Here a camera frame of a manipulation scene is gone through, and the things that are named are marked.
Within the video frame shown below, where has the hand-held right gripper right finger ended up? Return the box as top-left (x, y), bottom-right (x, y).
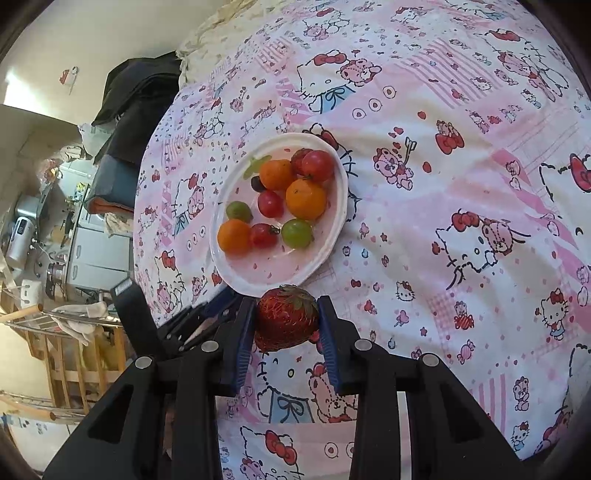
top-left (318, 296), bottom-right (522, 480)

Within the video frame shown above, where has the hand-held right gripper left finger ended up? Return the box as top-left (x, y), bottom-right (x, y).
top-left (44, 298), bottom-right (257, 480)

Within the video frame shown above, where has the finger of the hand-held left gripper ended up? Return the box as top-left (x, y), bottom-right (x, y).
top-left (159, 295), bottom-right (242, 341)
top-left (177, 311), bottom-right (239, 354)

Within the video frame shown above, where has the large strawberry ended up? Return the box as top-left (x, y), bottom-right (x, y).
top-left (253, 285), bottom-right (320, 352)

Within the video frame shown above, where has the small orange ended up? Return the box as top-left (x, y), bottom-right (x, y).
top-left (259, 159), bottom-right (296, 191)
top-left (217, 219), bottom-right (252, 254)

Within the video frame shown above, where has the pink white scalloped plate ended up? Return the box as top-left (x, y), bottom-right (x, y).
top-left (209, 133), bottom-right (349, 297)

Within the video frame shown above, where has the green grape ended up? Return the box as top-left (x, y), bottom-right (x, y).
top-left (225, 200), bottom-right (254, 223)
top-left (281, 218), bottom-right (315, 248)

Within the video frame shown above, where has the red cherry tomato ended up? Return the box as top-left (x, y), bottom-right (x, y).
top-left (302, 150), bottom-right (335, 182)
top-left (257, 190), bottom-right (284, 217)

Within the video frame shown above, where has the white towel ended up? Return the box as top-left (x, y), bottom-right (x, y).
top-left (53, 302), bottom-right (112, 344)

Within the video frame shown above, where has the white cabinet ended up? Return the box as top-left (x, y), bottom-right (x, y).
top-left (67, 203), bottom-right (134, 289)

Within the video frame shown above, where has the metal pot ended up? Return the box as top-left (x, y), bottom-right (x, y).
top-left (46, 262), bottom-right (70, 296)

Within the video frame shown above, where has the wooden rack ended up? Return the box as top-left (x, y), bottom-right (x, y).
top-left (0, 305), bottom-right (130, 416)

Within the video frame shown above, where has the white crumpled cloth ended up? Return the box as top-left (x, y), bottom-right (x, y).
top-left (104, 212), bottom-right (134, 238)

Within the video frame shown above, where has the cherry tomato with stem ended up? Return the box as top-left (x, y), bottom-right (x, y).
top-left (250, 223), bottom-right (281, 249)

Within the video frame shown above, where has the orange cloth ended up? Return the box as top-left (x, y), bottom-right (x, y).
top-left (88, 196), bottom-right (134, 215)

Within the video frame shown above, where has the blue grey cushion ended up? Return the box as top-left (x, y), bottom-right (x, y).
top-left (88, 154), bottom-right (139, 208)

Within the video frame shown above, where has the white kitchen appliance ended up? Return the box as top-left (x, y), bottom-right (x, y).
top-left (4, 194), bottom-right (40, 268)

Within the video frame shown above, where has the large orange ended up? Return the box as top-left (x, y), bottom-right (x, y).
top-left (285, 179), bottom-right (328, 221)

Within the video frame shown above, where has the white plastic bag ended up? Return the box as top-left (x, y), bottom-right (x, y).
top-left (78, 122), bottom-right (109, 160)

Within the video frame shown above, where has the pink cartoon printed blanket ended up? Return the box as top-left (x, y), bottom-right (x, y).
top-left (133, 0), bottom-right (591, 480)

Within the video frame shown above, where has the black jacket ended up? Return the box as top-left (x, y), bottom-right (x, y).
top-left (91, 53), bottom-right (183, 164)

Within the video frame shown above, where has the white lace bedding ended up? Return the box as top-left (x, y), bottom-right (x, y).
top-left (178, 0), bottom-right (287, 84)

